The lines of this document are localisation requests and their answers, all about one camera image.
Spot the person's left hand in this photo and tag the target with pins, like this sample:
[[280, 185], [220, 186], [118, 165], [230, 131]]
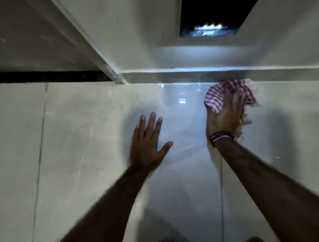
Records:
[[145, 149]]

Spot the person's right forearm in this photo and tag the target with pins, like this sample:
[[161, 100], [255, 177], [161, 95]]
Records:
[[271, 189]]

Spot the person's left little finger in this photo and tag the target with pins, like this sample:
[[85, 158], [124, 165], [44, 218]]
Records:
[[135, 133]]

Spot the person's right hand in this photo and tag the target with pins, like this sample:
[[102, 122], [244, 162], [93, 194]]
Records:
[[224, 117]]

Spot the person's right fingers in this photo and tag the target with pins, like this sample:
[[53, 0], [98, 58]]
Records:
[[235, 99]]

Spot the black wrist band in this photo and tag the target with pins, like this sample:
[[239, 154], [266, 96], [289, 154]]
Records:
[[220, 136]]

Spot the white door frame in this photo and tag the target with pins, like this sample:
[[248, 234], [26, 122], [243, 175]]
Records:
[[84, 40]]

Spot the person's left middle finger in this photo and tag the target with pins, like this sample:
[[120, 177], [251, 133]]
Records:
[[150, 123]]

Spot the person's left thumb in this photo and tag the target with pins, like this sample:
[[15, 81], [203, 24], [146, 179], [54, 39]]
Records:
[[165, 149]]

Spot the person's left forearm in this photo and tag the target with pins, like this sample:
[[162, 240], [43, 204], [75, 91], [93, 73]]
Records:
[[107, 207]]

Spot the red white checkered cloth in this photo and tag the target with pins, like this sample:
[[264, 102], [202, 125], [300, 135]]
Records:
[[219, 96]]

